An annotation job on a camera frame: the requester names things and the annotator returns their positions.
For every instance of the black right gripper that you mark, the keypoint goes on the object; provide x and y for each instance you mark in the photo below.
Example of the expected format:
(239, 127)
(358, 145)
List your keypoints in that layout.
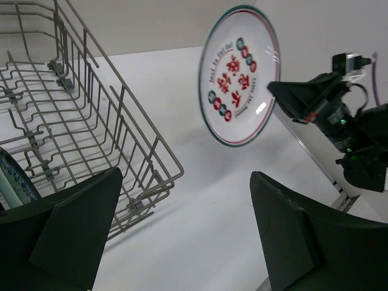
(319, 101)

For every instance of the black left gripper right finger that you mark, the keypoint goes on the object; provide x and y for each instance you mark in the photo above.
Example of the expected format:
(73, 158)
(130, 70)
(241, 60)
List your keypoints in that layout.
(310, 246)

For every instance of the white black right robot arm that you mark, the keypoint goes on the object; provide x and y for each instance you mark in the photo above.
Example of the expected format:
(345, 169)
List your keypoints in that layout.
(366, 168)

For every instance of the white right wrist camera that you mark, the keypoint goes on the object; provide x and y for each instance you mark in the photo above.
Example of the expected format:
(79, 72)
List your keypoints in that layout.
(350, 66)

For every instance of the white plate red characters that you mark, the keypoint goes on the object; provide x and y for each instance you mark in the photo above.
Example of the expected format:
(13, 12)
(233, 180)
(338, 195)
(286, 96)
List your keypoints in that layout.
(240, 57)

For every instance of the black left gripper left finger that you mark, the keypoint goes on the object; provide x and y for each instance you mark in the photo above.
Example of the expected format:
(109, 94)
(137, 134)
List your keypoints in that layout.
(57, 242)

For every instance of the blue floral plate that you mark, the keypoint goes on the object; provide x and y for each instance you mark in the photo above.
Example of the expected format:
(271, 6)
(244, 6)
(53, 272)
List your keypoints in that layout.
(16, 187)

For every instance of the grey wire dish rack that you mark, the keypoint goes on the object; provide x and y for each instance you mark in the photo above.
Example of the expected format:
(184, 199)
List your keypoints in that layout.
(67, 113)

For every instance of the aluminium table rail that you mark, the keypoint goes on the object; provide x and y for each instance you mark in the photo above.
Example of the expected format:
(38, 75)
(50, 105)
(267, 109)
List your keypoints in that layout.
(332, 193)

